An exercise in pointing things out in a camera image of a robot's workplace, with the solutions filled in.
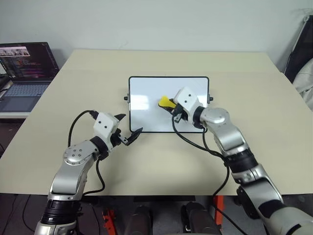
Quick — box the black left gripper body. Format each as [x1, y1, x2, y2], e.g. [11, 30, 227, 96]
[111, 127, 130, 149]

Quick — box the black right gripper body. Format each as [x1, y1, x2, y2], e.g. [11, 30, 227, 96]
[171, 104, 189, 123]

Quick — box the yellow whiteboard eraser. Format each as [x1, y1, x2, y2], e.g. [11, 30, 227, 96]
[157, 95, 177, 109]

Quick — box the black-framed whiteboard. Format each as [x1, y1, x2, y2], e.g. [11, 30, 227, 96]
[124, 76, 213, 134]

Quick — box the dark rounded shape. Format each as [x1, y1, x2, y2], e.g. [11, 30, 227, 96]
[127, 205, 157, 235]
[180, 201, 216, 235]

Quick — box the open laptop computer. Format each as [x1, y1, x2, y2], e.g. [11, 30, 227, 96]
[0, 42, 61, 114]

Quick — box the white side desk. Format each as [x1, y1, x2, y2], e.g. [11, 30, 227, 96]
[0, 111, 30, 119]

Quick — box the white crumpled cloth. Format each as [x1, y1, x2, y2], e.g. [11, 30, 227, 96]
[292, 59, 313, 110]

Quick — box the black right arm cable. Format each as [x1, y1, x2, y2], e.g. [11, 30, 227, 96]
[171, 113, 235, 235]

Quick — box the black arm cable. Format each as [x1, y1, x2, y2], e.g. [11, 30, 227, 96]
[68, 110, 106, 196]
[171, 113, 235, 235]

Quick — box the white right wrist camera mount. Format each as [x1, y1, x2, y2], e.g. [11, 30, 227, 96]
[174, 86, 204, 122]

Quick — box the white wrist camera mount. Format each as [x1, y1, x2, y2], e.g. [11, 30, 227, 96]
[174, 86, 204, 122]
[93, 112, 118, 150]

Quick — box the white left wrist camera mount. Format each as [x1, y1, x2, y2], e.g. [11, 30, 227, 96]
[93, 112, 118, 150]

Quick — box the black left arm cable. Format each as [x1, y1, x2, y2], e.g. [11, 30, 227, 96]
[68, 110, 106, 196]

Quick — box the orange metal bracket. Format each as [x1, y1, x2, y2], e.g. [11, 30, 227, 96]
[212, 195, 225, 226]
[102, 207, 116, 235]

